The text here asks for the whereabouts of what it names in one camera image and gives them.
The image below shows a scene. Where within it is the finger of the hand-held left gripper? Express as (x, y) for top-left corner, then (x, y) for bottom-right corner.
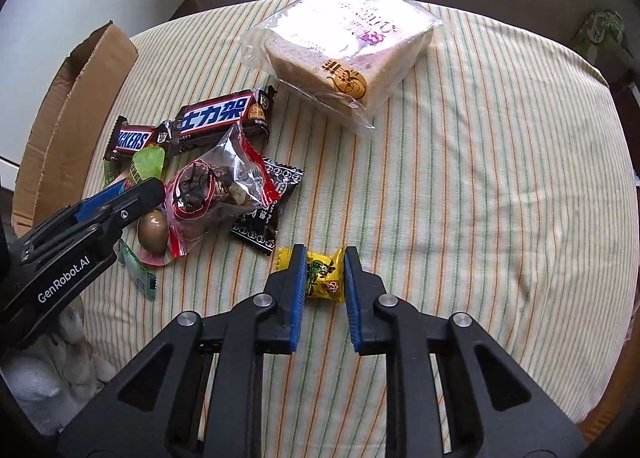
(17, 177), (167, 265)
(32, 182), (132, 235)

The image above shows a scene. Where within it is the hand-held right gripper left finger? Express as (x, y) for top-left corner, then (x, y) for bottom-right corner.
(57, 244), (308, 458)

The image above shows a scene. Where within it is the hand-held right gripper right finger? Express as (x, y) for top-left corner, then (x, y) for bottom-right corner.
(344, 246), (586, 458)

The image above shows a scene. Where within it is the light green snack packet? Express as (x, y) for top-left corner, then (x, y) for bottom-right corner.
(102, 145), (167, 189)

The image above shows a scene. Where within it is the yellow candy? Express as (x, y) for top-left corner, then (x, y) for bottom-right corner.
(275, 246), (351, 300)

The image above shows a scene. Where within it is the small brown chocolate bar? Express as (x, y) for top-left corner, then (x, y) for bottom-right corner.
(102, 115), (176, 162)

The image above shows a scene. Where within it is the brown cardboard box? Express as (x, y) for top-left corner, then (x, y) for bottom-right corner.
(11, 22), (139, 239)

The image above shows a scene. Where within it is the clear red-edged dried fruit bag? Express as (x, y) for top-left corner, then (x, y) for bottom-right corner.
(164, 123), (281, 258)

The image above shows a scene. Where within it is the large brown chocolate bar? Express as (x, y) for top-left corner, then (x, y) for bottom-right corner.
(172, 86), (278, 156)

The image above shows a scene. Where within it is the sliced bread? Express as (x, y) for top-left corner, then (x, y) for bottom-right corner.
(240, 0), (447, 131)

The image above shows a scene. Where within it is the dark green snack packet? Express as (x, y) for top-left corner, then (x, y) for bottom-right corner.
(116, 238), (158, 301)

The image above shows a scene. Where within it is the white plush cloth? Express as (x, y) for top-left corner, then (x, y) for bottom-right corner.
(0, 298), (118, 434)

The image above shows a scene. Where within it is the black patterned snack packet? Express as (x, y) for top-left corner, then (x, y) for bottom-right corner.
(230, 156), (307, 256)

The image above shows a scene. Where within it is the green printed box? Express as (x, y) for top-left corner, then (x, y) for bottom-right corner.
(571, 9), (633, 70)

